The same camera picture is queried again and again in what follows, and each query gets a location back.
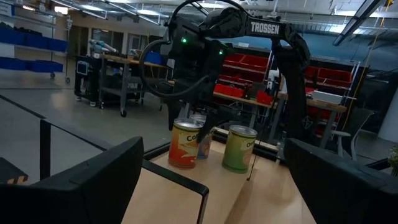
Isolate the orange red corn can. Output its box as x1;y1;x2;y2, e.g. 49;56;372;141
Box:
168;118;205;170

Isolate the white storage rack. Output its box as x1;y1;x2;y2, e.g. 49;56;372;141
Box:
0;0;73;85

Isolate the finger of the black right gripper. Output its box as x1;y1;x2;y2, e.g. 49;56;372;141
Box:
167;99;183;131
195;108;219;144

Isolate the blue storage bin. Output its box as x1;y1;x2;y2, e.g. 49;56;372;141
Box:
0;57;27;71
144;51;164;65
0;27;26;46
25;33;49;50
26;60;64;73
47;37;68;53

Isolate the wheeled wooden-top workbench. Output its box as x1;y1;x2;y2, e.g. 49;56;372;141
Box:
98;53;170;118

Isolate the white chair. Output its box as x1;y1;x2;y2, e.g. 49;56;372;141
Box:
331;110;376;161

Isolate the white box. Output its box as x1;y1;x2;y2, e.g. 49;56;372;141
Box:
312;90;344;105

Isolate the red storage bin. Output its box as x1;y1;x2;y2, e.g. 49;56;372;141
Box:
223;53;270;74
256;90;274;106
213;83;246;99
317;67;353;88

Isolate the black hazard-striped floor mat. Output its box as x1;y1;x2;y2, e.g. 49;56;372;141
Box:
0;157;29;186

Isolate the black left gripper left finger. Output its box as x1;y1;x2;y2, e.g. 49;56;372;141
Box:
0;136;146;224

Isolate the blue green peaches can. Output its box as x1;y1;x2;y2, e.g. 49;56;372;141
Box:
190;113;215;161

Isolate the black equipment cart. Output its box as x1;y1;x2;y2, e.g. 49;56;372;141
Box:
73;55;103;106

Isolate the long wooden workbench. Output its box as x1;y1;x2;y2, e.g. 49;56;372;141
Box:
213;91;348;150

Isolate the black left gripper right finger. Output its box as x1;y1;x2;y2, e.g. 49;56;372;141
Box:
284;138;398;224

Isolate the green oranges can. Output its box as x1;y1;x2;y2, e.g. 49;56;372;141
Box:
221;124;259;174

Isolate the potted green plant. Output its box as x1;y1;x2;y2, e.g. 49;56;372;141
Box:
387;146;398;178

